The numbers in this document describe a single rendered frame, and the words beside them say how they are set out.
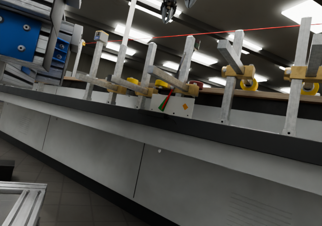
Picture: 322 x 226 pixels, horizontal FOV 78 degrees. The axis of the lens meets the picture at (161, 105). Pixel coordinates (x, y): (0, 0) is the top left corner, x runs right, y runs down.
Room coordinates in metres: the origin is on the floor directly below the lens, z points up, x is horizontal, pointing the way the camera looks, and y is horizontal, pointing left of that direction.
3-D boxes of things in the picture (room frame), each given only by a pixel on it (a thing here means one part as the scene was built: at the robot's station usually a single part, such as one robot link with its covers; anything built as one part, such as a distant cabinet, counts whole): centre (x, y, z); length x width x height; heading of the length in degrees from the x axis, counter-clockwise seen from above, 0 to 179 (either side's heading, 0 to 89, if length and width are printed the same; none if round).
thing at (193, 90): (1.03, -0.11, 0.85); 0.14 x 0.06 x 0.05; 56
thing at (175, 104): (1.04, -0.05, 0.75); 0.26 x 0.01 x 0.10; 56
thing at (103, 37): (1.47, 0.54, 1.18); 0.07 x 0.07 x 0.08; 56
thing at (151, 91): (1.17, 0.10, 0.81); 0.14 x 0.06 x 0.05; 56
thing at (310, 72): (0.69, -0.50, 0.95); 0.50 x 0.04 x 0.04; 146
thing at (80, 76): (1.23, 0.34, 0.80); 0.44 x 0.03 x 0.04; 146
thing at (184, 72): (1.04, -0.09, 0.90); 0.04 x 0.04 x 0.48; 56
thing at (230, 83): (0.90, -0.29, 0.91); 0.04 x 0.04 x 0.48; 56
